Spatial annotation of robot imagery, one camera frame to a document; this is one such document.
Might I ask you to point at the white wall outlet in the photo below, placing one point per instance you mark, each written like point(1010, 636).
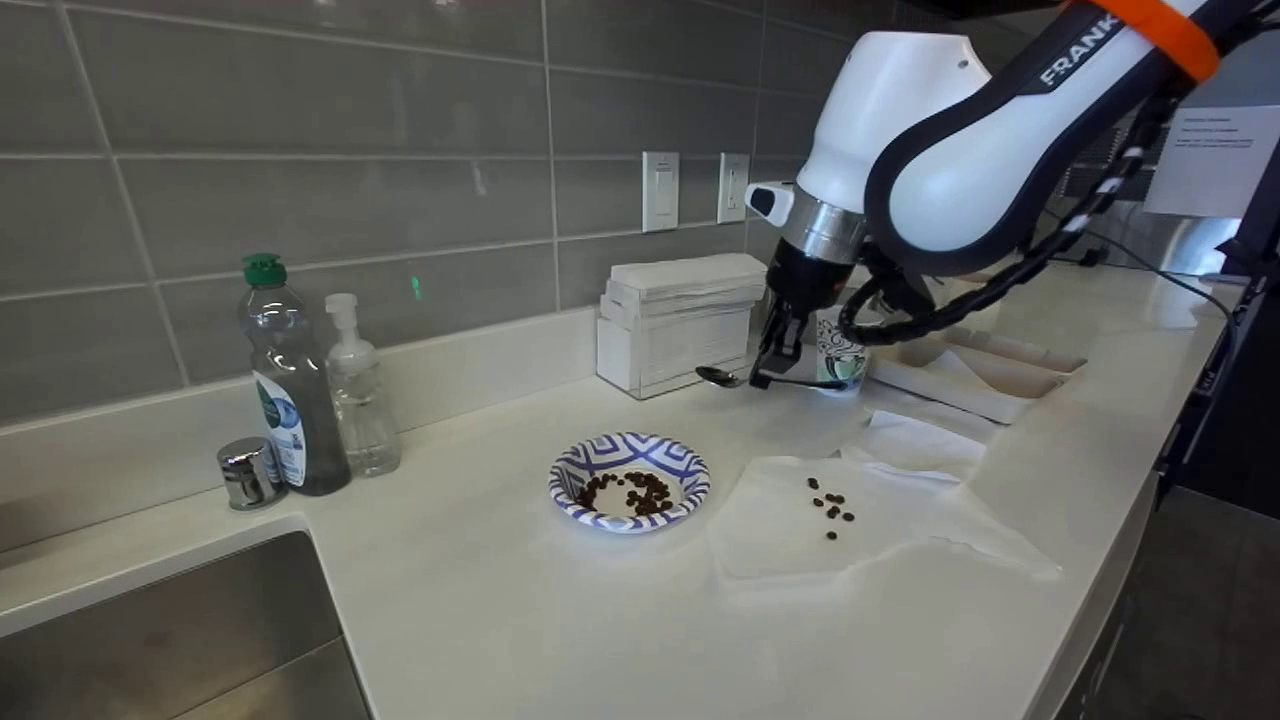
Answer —
point(728, 191)

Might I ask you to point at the chrome faucet base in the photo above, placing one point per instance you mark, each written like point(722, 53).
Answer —
point(250, 475)

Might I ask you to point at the steel kitchen sink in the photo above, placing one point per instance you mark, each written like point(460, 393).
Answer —
point(242, 636)

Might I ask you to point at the white light switch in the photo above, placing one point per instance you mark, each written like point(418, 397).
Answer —
point(656, 191)

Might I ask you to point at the dish soap bottle green cap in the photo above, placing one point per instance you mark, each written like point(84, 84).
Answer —
point(290, 381)

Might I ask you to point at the clear pump soap bottle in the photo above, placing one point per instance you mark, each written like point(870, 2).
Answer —
point(356, 393)

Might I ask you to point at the blue patterned paper bowl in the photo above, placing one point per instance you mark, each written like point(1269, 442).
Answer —
point(630, 483)

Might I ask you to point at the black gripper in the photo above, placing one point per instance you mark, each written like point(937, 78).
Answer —
point(796, 285)

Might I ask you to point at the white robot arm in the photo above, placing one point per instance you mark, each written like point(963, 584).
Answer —
point(937, 182)

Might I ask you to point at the white napkin stack dispenser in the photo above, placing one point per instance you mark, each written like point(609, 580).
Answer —
point(663, 320)

